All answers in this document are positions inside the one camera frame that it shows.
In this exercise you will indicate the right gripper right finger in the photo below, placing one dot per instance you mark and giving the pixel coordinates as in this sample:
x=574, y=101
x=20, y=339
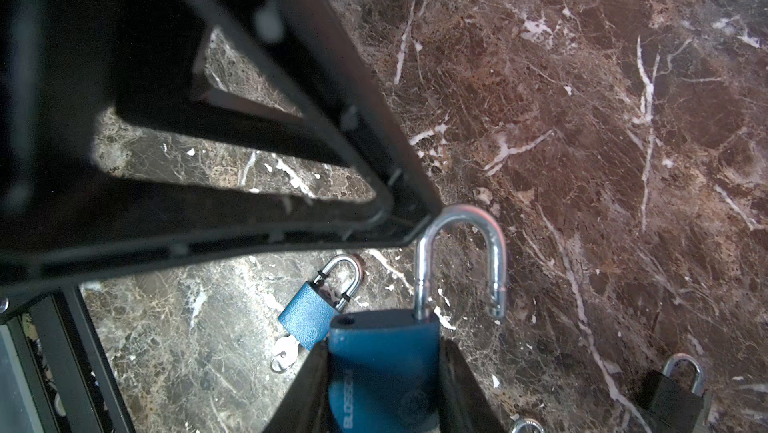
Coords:
x=463, y=406

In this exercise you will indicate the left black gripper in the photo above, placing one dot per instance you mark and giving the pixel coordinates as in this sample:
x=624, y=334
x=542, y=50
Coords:
x=274, y=75

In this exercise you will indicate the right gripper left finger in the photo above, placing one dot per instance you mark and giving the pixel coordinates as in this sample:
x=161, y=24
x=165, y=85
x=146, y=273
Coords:
x=305, y=408

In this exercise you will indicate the blue padlock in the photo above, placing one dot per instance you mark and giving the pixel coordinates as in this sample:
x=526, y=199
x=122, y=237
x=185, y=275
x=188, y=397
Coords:
x=308, y=315
x=383, y=365

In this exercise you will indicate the black padlock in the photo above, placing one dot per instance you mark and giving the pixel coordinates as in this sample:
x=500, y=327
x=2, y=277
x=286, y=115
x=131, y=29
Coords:
x=668, y=407

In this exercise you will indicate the silver key in blue padlock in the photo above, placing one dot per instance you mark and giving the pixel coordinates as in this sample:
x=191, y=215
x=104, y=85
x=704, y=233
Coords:
x=284, y=354

